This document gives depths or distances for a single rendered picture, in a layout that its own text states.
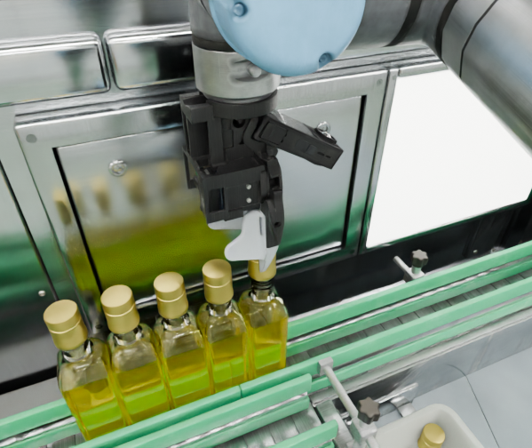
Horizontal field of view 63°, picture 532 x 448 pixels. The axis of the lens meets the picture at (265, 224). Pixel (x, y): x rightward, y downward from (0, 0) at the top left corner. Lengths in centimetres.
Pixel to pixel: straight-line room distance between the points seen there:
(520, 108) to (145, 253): 51
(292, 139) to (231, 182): 7
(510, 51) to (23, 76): 43
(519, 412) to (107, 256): 78
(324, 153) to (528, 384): 71
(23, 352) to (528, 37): 74
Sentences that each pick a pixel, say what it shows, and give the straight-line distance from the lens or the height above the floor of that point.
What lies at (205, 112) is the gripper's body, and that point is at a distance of 39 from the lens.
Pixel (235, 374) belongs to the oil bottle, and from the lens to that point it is 64.
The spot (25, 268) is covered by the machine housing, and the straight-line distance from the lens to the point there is 68.
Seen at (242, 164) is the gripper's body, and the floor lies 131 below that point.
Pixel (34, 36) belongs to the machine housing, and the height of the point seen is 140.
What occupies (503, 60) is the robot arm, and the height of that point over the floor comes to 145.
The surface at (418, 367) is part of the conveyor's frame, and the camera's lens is 83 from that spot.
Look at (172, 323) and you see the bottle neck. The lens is 54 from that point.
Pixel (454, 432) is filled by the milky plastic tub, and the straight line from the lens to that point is 84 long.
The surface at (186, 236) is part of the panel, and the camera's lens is 64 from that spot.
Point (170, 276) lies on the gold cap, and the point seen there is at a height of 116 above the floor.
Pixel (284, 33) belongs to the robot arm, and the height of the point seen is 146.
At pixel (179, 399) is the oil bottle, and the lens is 64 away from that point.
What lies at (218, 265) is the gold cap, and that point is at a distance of 52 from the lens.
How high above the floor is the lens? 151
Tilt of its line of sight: 37 degrees down
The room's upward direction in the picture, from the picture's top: straight up
